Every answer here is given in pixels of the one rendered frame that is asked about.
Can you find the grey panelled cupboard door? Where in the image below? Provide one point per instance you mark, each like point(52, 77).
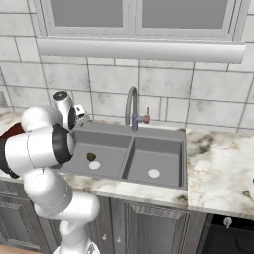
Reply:
point(155, 228)
point(16, 215)
point(103, 221)

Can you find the grey double sink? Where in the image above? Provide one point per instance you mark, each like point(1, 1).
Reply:
point(155, 155)

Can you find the grey wall outlet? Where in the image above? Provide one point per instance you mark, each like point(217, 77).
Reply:
point(2, 100)

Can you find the dark red tray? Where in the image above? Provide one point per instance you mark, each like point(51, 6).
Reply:
point(13, 129)

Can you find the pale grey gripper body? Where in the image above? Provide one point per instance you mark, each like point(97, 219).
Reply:
point(84, 117)

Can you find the silver cupboard knob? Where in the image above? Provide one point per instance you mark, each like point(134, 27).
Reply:
point(118, 239)
point(104, 237)

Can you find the grey curved faucet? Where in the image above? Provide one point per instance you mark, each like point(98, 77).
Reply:
point(131, 99)

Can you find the white window frame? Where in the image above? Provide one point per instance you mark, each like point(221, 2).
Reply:
point(135, 20)

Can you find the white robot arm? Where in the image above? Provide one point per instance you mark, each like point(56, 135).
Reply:
point(49, 195)

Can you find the black appliance front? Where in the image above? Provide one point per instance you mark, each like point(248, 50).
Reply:
point(231, 239)

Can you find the silver appliance knob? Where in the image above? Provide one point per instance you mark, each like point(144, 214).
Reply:
point(227, 222)

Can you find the brown green produce item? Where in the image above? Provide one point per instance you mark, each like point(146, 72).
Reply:
point(91, 156)

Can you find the white window sill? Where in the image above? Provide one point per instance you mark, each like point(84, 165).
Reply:
point(142, 49)

